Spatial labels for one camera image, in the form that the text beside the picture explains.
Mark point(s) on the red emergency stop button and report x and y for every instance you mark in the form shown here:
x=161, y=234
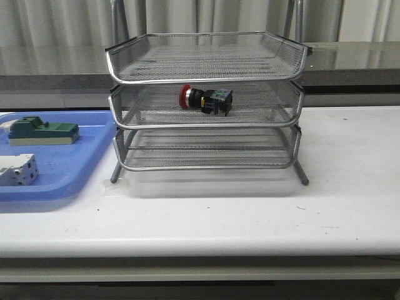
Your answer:
x=217, y=101

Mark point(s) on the silver mesh tray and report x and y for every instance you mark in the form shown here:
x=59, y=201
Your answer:
x=255, y=104
x=206, y=57
x=173, y=149

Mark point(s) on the clear tape on table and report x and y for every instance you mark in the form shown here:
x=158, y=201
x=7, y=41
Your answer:
x=121, y=187

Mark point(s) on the blue plastic tray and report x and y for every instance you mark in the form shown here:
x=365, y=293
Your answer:
x=63, y=169

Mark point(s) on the green terminal block component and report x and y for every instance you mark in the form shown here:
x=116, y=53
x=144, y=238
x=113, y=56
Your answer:
x=32, y=130

